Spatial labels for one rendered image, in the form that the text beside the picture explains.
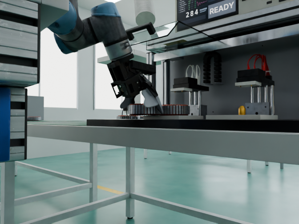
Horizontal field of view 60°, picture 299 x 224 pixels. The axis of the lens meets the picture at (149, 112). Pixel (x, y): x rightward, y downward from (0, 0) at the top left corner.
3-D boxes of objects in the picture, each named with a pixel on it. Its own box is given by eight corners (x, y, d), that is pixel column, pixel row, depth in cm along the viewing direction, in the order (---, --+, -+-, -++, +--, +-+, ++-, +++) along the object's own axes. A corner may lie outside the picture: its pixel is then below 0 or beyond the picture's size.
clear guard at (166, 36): (167, 35, 73) (167, 14, 73) (111, 50, 89) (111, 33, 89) (220, 56, 97) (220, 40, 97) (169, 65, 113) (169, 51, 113)
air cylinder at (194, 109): (200, 119, 97) (200, 104, 97) (183, 118, 102) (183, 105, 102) (207, 119, 100) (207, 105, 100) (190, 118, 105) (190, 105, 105)
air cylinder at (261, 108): (268, 119, 81) (268, 101, 81) (244, 119, 86) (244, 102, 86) (273, 119, 84) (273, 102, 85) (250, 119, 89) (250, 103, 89)
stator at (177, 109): (193, 115, 85) (193, 104, 85) (160, 115, 84) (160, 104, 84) (185, 115, 96) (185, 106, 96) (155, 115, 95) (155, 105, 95)
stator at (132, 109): (139, 115, 77) (139, 102, 77) (121, 115, 86) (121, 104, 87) (168, 115, 83) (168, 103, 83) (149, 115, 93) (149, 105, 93)
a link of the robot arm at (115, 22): (87, 11, 77) (115, 1, 77) (102, 47, 80) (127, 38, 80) (85, 9, 69) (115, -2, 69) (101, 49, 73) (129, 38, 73)
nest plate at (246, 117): (260, 119, 64) (260, 114, 64) (205, 119, 73) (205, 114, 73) (277, 119, 75) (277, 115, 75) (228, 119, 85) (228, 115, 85)
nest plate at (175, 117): (179, 119, 80) (179, 115, 80) (143, 119, 89) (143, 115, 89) (203, 119, 91) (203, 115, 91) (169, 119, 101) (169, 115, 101)
